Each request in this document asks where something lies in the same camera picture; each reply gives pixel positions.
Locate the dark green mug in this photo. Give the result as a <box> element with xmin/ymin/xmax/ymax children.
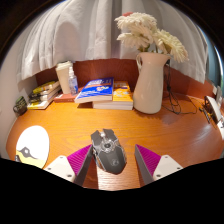
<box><xmin>12</xmin><ymin>95</ymin><xmax>28</xmax><ymax>117</ymax></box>

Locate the white pleated curtain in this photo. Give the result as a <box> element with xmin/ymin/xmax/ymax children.
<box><xmin>16</xmin><ymin>0</ymin><xmax>209</xmax><ymax>84</ymax></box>

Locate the clear spray bottle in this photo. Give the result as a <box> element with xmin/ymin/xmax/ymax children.
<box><xmin>67</xmin><ymin>66</ymin><xmax>79</xmax><ymax>96</ymax></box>

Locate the white ceramic jug vase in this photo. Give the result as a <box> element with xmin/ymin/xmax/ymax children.
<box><xmin>132</xmin><ymin>51</ymin><xmax>172</xmax><ymax>115</ymax></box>

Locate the black cable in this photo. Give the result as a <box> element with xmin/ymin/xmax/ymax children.
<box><xmin>162</xmin><ymin>59</ymin><xmax>201</xmax><ymax>116</ymax></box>

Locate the red-brown flat book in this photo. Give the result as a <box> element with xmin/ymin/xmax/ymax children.
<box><xmin>53</xmin><ymin>87</ymin><xmax>84</xmax><ymax>103</ymax></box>

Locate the white oval printed mouse pad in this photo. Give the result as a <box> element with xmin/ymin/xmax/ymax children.
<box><xmin>14</xmin><ymin>125</ymin><xmax>51</xmax><ymax>169</ymax></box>

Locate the cream lidded tumbler cup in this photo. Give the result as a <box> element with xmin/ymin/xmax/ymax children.
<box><xmin>55</xmin><ymin>60</ymin><xmax>74</xmax><ymax>95</ymax></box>

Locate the white yellow-spine book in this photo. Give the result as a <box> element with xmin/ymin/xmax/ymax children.
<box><xmin>26</xmin><ymin>94</ymin><xmax>60</xmax><ymax>110</ymax></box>

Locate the black-spine book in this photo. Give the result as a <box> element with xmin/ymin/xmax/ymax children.
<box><xmin>28</xmin><ymin>87</ymin><xmax>61</xmax><ymax>100</ymax></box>
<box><xmin>27</xmin><ymin>91</ymin><xmax>61</xmax><ymax>104</ymax></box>

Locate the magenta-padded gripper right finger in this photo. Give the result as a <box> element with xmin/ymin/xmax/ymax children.
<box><xmin>134</xmin><ymin>144</ymin><xmax>184</xmax><ymax>185</ymax></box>

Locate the grey gaming computer mouse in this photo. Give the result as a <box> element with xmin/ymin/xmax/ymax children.
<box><xmin>90</xmin><ymin>128</ymin><xmax>128</xmax><ymax>175</ymax></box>

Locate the orange-cover book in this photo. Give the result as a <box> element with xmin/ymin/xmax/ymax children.
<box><xmin>92</xmin><ymin>80</ymin><xmax>134</xmax><ymax>111</ymax></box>

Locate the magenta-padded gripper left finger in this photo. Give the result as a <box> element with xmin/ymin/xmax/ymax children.
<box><xmin>43</xmin><ymin>143</ymin><xmax>94</xmax><ymax>187</ymax></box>

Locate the silver laptop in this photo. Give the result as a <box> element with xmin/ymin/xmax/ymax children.
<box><xmin>203</xmin><ymin>95</ymin><xmax>224</xmax><ymax>125</ymax></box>

